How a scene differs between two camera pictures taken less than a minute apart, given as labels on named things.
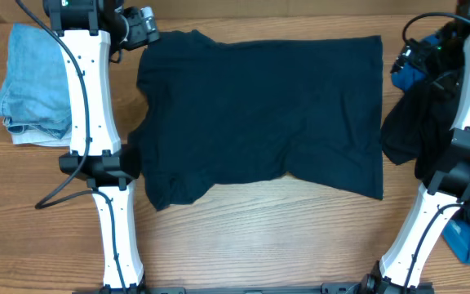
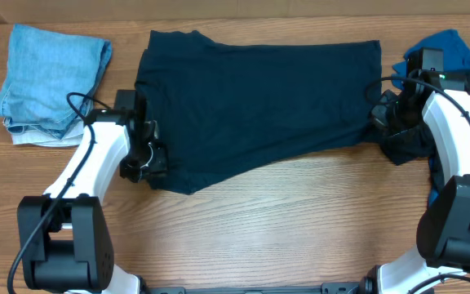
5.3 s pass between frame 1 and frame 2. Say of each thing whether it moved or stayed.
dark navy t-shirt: moved
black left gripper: moved
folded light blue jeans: stayed
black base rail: stayed
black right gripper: moved
